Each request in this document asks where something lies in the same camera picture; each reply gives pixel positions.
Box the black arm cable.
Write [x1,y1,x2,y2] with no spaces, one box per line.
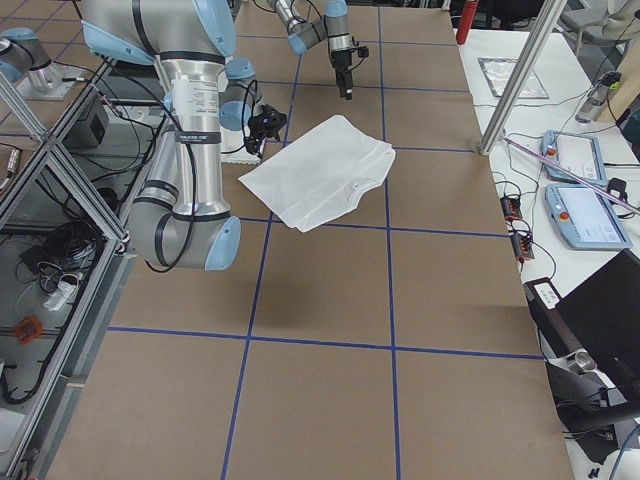
[64,0,266,274]

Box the orange black hub upper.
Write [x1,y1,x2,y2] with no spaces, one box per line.
[500,196,523,221]

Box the lower blue teach pendant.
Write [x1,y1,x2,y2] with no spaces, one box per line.
[545,184,633,251]

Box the white power strip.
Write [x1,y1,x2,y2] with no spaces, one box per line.
[42,276,79,311]

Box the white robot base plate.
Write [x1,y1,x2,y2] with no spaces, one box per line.
[221,127,261,165]

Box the orange black hub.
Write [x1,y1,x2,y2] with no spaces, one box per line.
[500,196,523,221]
[510,232,535,263]

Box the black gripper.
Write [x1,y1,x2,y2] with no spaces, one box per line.
[329,45,369,100]
[245,104,288,160]

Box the blue teach pendant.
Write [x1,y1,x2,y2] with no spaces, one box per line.
[541,130,608,187]
[545,184,633,251]

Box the upper blue teach pendant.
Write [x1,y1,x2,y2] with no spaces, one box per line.
[541,130,608,187]

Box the orange black hub lower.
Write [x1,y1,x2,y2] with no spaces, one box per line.
[510,232,535,263]

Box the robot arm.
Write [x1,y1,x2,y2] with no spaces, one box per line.
[267,0,369,100]
[81,1,287,272]

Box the black laptop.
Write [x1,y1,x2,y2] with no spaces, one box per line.
[524,249,639,401]

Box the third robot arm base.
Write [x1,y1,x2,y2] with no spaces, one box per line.
[1,27,85,100]

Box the grey aluminium post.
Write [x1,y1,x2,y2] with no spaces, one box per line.
[477,0,567,156]

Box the white long-sleeve printed shirt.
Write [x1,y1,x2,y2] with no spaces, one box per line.
[239,115,396,232]

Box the silver foil tray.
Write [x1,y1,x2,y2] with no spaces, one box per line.
[478,57,549,99]

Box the red cylinder bottle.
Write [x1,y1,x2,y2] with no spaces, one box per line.
[456,0,479,45]

